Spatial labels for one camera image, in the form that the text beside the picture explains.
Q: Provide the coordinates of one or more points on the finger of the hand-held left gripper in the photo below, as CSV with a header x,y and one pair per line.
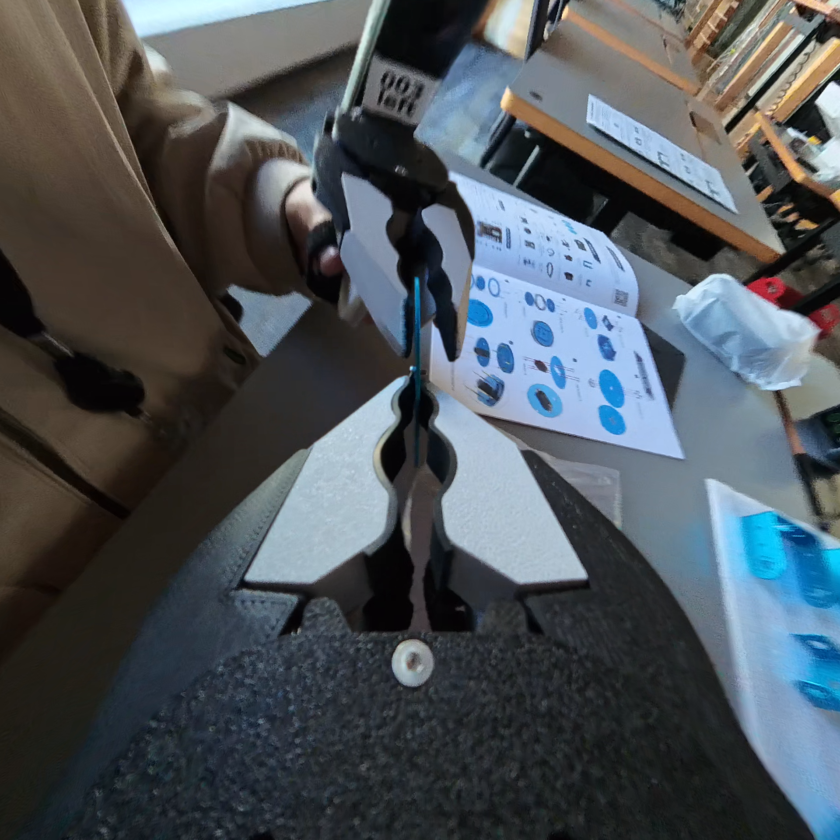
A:
x,y
367,262
453,262

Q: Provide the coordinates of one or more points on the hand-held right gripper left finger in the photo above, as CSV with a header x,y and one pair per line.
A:
x,y
328,518

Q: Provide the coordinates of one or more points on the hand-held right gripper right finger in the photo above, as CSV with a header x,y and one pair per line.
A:
x,y
505,512

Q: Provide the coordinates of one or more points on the blue round metal plate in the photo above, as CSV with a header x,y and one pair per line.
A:
x,y
416,328

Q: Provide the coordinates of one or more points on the long wooden edged desk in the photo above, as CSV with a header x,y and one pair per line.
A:
x,y
787,164

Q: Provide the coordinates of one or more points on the person's left hand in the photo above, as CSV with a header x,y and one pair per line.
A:
x,y
305,210

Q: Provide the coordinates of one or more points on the clear plastic bag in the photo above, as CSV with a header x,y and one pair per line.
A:
x,y
590,485

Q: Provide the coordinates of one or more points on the assembly guide booklet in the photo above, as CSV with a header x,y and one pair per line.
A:
x,y
649,426

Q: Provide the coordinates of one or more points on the white paper sheet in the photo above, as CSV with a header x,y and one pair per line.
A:
x,y
656,148

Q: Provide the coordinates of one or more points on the white foam sheet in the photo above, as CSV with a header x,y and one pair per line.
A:
x,y
754,656

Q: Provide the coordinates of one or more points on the white plastic bag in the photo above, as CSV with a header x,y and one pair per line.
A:
x,y
741,328

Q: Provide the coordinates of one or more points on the red plastic item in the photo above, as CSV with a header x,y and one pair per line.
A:
x,y
768,289

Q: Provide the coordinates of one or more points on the dark grey electronic device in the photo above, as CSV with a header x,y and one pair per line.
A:
x,y
820,439

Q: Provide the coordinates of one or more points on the small blue metal bracket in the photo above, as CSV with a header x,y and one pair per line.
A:
x,y
817,673

